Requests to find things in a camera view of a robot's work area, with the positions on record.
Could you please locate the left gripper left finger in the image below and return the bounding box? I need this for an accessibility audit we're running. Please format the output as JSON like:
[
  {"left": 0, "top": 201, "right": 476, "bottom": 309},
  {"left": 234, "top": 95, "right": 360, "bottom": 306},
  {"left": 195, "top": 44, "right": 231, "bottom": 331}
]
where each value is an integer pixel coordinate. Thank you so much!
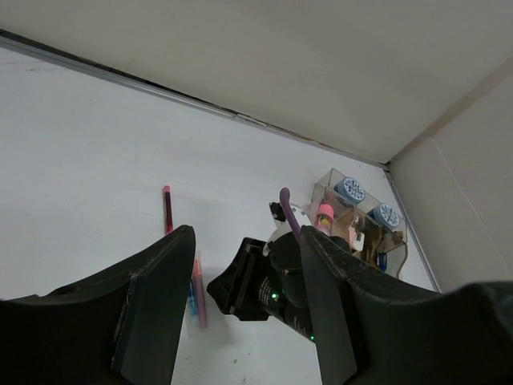
[{"left": 1, "top": 225, "right": 196, "bottom": 384}]

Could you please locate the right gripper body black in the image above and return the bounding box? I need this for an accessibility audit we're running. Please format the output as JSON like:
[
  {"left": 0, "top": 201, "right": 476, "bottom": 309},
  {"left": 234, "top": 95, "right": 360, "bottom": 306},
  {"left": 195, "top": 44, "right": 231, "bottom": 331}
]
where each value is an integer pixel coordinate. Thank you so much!
[{"left": 240, "top": 233, "right": 315, "bottom": 342}]

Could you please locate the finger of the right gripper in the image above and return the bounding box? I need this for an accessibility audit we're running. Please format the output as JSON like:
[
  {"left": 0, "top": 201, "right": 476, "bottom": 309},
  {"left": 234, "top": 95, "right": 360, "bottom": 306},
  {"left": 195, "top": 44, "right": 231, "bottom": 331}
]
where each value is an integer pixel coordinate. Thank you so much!
[{"left": 207, "top": 237, "right": 268, "bottom": 321}]

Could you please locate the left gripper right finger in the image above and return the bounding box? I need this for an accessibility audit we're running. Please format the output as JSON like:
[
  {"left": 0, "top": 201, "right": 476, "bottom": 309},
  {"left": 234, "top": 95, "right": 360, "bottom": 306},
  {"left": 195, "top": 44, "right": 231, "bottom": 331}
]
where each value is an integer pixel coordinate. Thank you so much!
[{"left": 301, "top": 226, "right": 512, "bottom": 384}]

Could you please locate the blue capped pen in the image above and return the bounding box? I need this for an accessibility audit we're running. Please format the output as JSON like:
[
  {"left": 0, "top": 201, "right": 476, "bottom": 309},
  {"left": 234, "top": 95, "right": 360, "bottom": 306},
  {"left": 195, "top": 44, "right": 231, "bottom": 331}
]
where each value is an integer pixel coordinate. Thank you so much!
[{"left": 376, "top": 252, "right": 388, "bottom": 272}]

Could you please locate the blue round jar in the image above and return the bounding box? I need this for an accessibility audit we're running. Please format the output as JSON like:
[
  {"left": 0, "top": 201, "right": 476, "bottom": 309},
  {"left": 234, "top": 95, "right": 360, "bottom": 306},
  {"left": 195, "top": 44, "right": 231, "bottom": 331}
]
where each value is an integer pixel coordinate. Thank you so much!
[
  {"left": 368, "top": 203, "right": 401, "bottom": 231},
  {"left": 333, "top": 176, "right": 366, "bottom": 205}
]

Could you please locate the pink capped pencil tube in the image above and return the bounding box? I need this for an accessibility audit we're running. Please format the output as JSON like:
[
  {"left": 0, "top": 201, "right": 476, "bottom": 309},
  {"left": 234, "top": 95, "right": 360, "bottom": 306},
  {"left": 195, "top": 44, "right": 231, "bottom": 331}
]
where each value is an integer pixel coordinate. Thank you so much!
[{"left": 315, "top": 203, "right": 334, "bottom": 236}]

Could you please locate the pink white stapler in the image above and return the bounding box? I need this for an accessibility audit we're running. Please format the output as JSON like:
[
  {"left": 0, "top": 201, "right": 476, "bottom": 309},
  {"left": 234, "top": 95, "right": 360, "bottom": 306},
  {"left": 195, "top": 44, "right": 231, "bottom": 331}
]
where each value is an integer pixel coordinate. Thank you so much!
[{"left": 348, "top": 217, "right": 366, "bottom": 252}]

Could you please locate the clear desk organizer box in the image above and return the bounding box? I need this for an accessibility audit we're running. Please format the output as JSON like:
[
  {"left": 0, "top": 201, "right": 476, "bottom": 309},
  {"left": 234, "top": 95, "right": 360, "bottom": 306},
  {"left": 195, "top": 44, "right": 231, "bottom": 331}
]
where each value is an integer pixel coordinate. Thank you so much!
[{"left": 311, "top": 168, "right": 408, "bottom": 278}]

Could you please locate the clear capped highlighter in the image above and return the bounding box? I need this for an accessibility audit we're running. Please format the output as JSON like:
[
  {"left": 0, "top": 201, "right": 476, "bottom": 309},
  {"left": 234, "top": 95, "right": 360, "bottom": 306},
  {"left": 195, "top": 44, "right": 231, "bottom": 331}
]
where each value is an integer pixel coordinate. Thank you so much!
[{"left": 192, "top": 250, "right": 208, "bottom": 330}]

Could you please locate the teal capped pen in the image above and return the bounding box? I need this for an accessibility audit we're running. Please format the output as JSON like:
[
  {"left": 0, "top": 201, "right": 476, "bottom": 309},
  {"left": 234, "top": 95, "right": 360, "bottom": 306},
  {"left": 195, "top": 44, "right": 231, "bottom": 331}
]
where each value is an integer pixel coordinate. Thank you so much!
[{"left": 188, "top": 280, "right": 198, "bottom": 322}]

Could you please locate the pink capped red pen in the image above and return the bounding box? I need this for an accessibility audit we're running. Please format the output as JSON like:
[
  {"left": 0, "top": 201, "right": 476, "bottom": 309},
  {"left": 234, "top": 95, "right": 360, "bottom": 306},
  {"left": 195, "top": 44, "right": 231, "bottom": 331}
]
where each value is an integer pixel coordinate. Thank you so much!
[{"left": 163, "top": 185, "right": 174, "bottom": 234}]

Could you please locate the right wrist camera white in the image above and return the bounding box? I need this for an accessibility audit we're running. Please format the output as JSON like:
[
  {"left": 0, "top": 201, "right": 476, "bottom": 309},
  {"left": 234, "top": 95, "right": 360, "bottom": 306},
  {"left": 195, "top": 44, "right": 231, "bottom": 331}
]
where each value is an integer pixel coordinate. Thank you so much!
[{"left": 268, "top": 202, "right": 311, "bottom": 242}]

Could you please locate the right aluminium rail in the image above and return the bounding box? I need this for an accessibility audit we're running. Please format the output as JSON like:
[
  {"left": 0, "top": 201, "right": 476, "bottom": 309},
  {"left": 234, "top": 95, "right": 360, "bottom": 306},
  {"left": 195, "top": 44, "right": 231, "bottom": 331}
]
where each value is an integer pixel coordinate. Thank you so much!
[{"left": 384, "top": 166, "right": 440, "bottom": 292}]

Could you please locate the aluminium rail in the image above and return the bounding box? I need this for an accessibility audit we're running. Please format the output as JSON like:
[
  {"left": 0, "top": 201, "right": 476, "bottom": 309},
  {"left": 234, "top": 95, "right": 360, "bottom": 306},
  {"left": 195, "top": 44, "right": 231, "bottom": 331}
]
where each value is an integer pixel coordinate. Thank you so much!
[
  {"left": 1, "top": 29, "right": 389, "bottom": 172},
  {"left": 384, "top": 166, "right": 440, "bottom": 292}
]

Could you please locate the back aluminium rail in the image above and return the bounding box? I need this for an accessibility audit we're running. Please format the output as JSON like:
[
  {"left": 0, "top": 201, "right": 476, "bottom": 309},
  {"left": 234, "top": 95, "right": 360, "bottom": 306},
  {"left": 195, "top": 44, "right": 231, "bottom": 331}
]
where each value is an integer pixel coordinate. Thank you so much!
[{"left": 1, "top": 29, "right": 389, "bottom": 172}]

